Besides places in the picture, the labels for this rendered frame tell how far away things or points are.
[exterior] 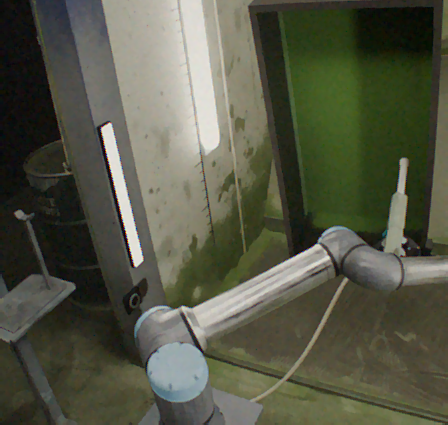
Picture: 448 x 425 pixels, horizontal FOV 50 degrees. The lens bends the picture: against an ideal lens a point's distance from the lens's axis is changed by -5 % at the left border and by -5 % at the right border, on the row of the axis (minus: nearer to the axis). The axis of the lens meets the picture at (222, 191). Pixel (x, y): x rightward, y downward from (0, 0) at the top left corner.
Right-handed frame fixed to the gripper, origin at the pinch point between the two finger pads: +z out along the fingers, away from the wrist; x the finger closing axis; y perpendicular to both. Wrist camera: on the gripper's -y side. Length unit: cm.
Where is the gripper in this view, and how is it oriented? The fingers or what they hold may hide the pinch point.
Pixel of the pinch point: (387, 239)
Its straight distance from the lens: 179.8
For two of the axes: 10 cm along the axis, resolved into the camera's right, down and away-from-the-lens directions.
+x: 2.8, -7.9, 5.4
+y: -3.5, 4.4, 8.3
